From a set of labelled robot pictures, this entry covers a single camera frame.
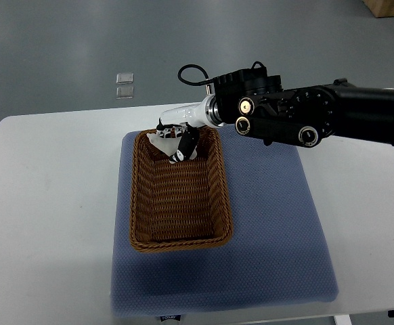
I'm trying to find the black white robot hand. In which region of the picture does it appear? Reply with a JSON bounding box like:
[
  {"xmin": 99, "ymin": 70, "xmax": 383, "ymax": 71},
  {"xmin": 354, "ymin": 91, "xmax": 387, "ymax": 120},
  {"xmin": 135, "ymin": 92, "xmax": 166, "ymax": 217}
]
[{"xmin": 156, "ymin": 95, "xmax": 223, "ymax": 164}]

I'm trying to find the white bear figurine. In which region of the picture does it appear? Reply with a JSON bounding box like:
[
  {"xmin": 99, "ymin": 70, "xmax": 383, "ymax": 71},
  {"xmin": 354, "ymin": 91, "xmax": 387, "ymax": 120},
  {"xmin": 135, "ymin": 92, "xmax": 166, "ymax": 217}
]
[{"xmin": 147, "ymin": 133, "xmax": 198, "ymax": 164}]

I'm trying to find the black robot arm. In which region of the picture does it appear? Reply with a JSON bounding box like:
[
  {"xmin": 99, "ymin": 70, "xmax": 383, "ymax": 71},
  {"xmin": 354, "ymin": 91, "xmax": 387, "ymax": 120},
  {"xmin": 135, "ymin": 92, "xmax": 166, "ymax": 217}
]
[{"xmin": 177, "ymin": 61, "xmax": 394, "ymax": 148}]

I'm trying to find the brown wicker basket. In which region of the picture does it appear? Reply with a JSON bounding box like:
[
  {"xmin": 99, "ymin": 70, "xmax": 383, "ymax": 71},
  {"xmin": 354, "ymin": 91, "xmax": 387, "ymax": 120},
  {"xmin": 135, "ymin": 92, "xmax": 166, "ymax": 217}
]
[{"xmin": 129, "ymin": 127, "xmax": 234, "ymax": 253}]

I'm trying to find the upper metal floor plate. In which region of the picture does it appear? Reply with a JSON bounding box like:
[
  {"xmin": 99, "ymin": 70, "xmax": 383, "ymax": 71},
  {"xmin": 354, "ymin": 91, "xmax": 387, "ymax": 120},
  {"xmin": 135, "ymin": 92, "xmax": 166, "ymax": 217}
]
[{"xmin": 116, "ymin": 72, "xmax": 133, "ymax": 85}]

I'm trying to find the blue grey mat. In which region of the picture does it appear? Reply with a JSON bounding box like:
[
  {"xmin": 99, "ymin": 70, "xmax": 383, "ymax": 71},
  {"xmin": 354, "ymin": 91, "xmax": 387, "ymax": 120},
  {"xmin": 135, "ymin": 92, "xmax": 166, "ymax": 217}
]
[{"xmin": 111, "ymin": 127, "xmax": 338, "ymax": 318}]

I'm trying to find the wooden box corner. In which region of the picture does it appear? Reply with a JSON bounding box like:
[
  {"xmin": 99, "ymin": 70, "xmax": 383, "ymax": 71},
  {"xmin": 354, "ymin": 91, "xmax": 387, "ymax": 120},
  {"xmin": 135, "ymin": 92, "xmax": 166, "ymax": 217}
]
[{"xmin": 363, "ymin": 0, "xmax": 394, "ymax": 18}]

